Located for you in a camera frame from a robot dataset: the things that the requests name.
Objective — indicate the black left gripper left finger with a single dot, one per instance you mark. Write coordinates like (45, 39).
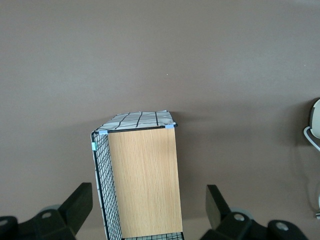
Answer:
(72, 212)

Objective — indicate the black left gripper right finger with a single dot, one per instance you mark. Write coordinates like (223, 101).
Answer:
(217, 212)

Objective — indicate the light wooden shelf board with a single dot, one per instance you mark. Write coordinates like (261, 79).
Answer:
(145, 180)

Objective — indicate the brown table cover mat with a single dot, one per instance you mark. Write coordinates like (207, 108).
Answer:
(160, 50)

